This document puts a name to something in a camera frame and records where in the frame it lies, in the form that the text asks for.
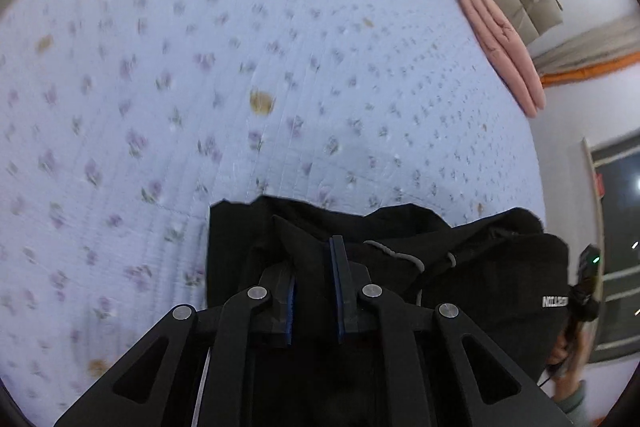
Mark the orange curtain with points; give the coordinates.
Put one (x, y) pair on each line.
(590, 69)

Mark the white sheer curtain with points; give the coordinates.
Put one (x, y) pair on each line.
(590, 42)

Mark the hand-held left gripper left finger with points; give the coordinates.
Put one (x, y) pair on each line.
(290, 307)

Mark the folded pink blanket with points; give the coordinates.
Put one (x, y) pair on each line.
(500, 37)

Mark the black hooded jacket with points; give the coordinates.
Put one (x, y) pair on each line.
(475, 267)

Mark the window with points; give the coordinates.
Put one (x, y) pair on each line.
(620, 207)

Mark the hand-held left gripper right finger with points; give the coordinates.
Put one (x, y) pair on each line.
(336, 287)

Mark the bed with floral sheet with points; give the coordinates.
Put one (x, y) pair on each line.
(200, 57)

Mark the person's right forearm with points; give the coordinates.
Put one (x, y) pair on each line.
(572, 402)

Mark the person's right hand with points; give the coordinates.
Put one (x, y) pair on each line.
(559, 349)

